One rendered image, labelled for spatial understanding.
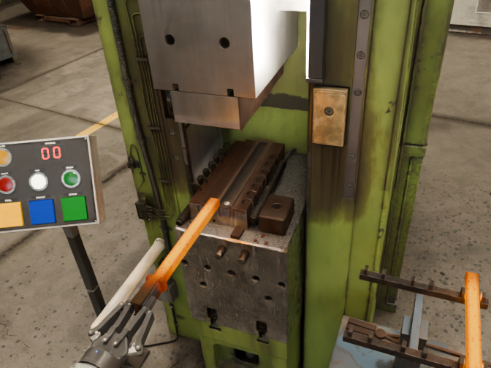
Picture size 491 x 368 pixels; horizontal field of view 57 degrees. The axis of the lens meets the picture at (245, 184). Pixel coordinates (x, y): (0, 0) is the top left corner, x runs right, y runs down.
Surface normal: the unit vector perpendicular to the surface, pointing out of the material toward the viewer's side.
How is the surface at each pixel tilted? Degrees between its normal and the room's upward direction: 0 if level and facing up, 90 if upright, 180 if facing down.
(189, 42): 90
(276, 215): 0
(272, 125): 90
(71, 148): 60
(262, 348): 90
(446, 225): 0
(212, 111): 90
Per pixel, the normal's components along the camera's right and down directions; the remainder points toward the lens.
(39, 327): -0.06, -0.82
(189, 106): -0.35, 0.55
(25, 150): 0.04, 0.08
